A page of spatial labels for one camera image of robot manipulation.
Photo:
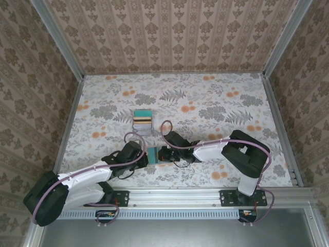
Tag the teal card dark stripe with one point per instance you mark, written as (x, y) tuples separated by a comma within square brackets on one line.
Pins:
[(153, 155)]

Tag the orange card black stripe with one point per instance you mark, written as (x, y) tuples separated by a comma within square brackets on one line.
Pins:
[(143, 122)]

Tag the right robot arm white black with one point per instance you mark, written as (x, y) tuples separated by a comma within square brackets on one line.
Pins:
[(210, 151)]

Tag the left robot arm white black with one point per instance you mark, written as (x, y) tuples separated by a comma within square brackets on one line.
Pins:
[(87, 180)]

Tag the grey card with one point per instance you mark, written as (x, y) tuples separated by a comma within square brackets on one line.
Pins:
[(142, 127)]

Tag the teal printed card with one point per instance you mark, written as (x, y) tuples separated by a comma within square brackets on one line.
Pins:
[(143, 113)]

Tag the floral patterned table cover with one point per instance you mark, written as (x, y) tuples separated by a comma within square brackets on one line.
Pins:
[(205, 103)]

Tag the aluminium table edge profile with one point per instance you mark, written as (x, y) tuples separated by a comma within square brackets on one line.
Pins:
[(70, 123), (276, 115)]

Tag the grey metal sheet panel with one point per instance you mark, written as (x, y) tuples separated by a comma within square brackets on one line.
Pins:
[(174, 234)]

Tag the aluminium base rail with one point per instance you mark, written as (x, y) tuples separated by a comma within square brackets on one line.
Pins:
[(174, 196)]

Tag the aluminium frame post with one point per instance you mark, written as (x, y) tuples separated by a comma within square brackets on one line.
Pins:
[(285, 38), (59, 41)]

